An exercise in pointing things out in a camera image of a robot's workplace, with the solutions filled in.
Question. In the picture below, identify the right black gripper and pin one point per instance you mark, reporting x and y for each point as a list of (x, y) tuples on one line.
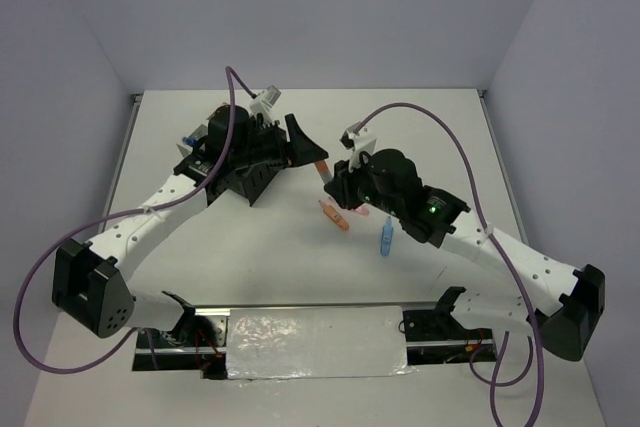
[(340, 187)]

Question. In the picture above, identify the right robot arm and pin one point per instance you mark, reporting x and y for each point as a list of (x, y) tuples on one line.
[(564, 303)]

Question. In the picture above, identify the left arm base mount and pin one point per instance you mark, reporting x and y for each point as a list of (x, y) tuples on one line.
[(199, 347)]

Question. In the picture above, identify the silver foil covered plate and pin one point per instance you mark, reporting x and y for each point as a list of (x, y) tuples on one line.
[(301, 343)]

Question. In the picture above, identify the white slotted container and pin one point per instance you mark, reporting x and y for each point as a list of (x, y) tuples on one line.
[(199, 148)]

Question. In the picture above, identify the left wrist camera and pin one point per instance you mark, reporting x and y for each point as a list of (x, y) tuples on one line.
[(264, 102)]

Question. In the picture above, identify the blue utility knife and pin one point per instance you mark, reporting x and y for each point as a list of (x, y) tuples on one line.
[(386, 237)]

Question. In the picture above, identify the orange cap highlighter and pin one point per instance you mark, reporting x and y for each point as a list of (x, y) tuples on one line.
[(323, 171)]

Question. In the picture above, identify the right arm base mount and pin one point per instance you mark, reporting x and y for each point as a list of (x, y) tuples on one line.
[(433, 338)]

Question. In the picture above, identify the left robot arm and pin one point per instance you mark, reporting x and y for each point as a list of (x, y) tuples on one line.
[(235, 150)]

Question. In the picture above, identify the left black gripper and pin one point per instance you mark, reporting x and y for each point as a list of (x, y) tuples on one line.
[(302, 149)]

